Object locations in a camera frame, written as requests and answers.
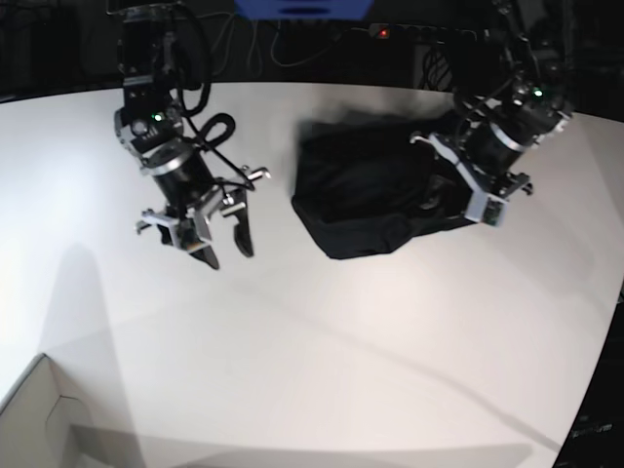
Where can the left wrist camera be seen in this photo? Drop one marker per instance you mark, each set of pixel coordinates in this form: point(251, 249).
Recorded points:
point(486, 208)

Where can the blue box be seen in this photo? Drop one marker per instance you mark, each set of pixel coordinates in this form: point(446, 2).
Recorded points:
point(304, 9)

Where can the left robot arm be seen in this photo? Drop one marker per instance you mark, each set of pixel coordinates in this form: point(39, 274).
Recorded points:
point(495, 131)

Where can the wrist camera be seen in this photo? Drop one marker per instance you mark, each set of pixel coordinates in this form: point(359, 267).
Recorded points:
point(486, 208)
point(185, 237)

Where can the white cardboard box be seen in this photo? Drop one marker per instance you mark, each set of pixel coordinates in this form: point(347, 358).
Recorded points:
point(35, 429)

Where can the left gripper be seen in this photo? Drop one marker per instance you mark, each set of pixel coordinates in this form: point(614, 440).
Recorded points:
point(503, 187)

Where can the black t-shirt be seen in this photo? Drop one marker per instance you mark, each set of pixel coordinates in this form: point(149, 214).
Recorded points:
point(362, 188)

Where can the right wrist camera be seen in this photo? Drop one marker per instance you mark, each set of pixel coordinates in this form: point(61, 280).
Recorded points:
point(185, 237)

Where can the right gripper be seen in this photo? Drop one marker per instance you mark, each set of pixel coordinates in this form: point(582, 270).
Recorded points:
point(228, 197)

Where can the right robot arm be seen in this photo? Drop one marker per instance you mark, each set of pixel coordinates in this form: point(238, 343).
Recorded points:
point(155, 126)

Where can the black power strip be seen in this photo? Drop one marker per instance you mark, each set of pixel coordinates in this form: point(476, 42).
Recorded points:
point(421, 33)

